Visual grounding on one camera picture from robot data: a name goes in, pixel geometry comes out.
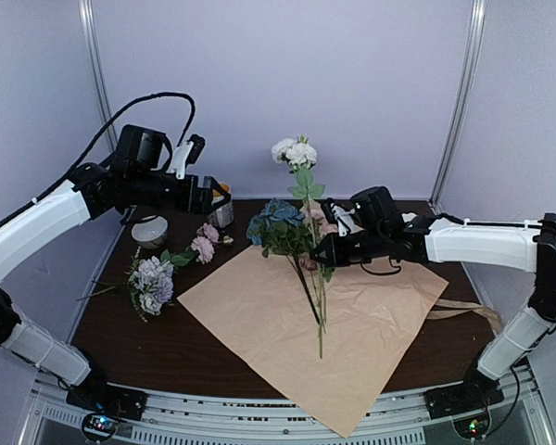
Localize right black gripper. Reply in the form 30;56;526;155
310;227;387;269

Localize blue hydrangea stem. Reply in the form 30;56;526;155
246;198;322;325

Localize white rose stem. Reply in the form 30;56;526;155
271;133;330;325

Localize green and peach wrapping paper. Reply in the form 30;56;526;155
179;247;448;437

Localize lavender hydrangea stem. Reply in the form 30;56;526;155
81;247;175;323

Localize beige ribbon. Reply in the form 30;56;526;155
426;298;503;334

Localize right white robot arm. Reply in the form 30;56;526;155
310;186;556;418

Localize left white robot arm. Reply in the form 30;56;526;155
0;124;231;412

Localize patterned mug yellow inside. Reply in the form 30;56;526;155
207;205;234;229

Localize dusty pink rose stem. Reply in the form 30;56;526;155
298;201;337;359

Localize small white round bowl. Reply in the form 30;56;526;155
131;216;169;249

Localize white scalloped bowl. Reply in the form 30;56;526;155
402;212;419;225

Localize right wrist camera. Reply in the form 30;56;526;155
321;198;362;237

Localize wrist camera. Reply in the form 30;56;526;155
166;133;206;180
321;198;362;237

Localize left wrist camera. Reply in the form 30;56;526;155
166;133;206;180

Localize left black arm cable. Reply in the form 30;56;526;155
0;91;198;233

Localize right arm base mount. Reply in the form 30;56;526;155
423;383;504;441

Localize front aluminium rail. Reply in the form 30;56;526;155
16;366;556;444

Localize left aluminium frame post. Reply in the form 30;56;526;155
77;0;138;208

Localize aluminium frame post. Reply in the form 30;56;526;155
77;0;138;208
429;0;487;210

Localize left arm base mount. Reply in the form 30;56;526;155
66;385;147;444

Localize right aluminium frame post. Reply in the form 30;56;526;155
429;0;487;210

